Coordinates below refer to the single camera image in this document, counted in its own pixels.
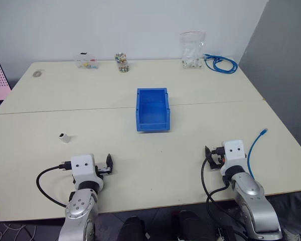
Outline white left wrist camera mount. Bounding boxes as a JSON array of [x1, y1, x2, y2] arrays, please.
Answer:
[[70, 153, 104, 191]]

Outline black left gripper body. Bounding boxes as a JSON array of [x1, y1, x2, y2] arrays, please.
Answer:
[[94, 162, 112, 177]]

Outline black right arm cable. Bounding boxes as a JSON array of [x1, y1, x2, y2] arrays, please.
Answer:
[[201, 157, 229, 241]]

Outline jar of colourful beads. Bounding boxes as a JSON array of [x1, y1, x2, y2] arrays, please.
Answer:
[[114, 52, 130, 74]]

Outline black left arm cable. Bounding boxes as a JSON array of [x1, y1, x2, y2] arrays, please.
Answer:
[[36, 161, 72, 208]]

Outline thin grey wires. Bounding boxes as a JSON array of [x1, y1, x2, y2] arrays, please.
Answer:
[[0, 221, 37, 241]]

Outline dark rounded shape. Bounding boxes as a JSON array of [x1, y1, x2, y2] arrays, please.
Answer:
[[171, 209, 218, 241], [117, 216, 146, 241]]

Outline short blue Ethernet cable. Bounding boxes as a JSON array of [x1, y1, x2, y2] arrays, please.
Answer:
[[246, 128, 269, 180]]

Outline clear plastic bag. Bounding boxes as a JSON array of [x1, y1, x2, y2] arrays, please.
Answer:
[[179, 31, 207, 69]]

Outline blue plastic storage bin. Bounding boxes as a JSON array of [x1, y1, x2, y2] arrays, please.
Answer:
[[135, 87, 172, 133]]

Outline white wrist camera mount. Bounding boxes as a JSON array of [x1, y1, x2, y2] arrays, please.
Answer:
[[220, 140, 247, 177], [70, 153, 104, 191]]

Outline clear box with small items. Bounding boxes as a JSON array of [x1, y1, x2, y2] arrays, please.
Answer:
[[75, 52, 100, 70]]

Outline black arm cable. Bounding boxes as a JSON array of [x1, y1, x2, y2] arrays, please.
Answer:
[[201, 157, 229, 241], [36, 161, 72, 208]]

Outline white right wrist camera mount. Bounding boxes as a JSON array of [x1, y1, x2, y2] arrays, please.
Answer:
[[220, 140, 247, 177]]

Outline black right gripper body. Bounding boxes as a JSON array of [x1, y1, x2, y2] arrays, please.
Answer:
[[210, 146, 226, 169]]

